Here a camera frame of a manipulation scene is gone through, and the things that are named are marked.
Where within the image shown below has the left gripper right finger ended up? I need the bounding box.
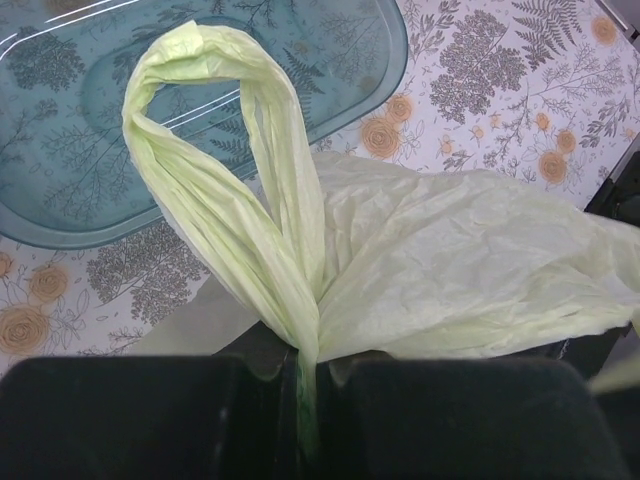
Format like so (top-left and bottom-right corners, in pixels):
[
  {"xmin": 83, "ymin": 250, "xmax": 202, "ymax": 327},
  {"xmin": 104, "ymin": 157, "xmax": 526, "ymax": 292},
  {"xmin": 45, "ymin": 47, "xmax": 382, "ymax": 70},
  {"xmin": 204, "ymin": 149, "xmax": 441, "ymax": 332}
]
[{"xmin": 317, "ymin": 329, "xmax": 635, "ymax": 479}]

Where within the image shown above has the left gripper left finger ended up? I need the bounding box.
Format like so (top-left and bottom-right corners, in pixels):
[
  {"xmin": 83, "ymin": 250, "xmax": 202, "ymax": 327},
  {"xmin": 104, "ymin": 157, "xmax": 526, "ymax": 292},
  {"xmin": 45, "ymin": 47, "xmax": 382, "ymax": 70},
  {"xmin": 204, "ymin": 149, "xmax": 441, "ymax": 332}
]
[{"xmin": 0, "ymin": 349, "xmax": 294, "ymax": 480}]

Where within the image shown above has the light green plastic grocery bag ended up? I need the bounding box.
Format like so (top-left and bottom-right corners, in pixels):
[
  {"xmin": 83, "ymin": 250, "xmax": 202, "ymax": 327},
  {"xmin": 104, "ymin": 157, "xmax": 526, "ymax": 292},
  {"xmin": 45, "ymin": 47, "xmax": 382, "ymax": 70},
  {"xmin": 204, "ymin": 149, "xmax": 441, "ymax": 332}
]
[{"xmin": 121, "ymin": 20, "xmax": 640, "ymax": 396}]

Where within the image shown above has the blue transparent plastic tray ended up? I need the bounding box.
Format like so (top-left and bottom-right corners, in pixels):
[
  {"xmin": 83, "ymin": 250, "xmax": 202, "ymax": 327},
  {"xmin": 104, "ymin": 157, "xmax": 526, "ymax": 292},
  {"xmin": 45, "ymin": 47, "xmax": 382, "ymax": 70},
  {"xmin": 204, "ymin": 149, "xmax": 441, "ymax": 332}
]
[{"xmin": 1, "ymin": 0, "xmax": 408, "ymax": 250}]

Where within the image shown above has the floral table mat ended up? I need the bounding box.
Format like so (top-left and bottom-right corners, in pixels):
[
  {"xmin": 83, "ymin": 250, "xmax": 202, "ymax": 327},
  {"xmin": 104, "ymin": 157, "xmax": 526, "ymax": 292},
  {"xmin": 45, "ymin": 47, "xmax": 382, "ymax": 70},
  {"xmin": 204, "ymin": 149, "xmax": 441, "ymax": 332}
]
[{"xmin": 1, "ymin": 1, "xmax": 639, "ymax": 368}]

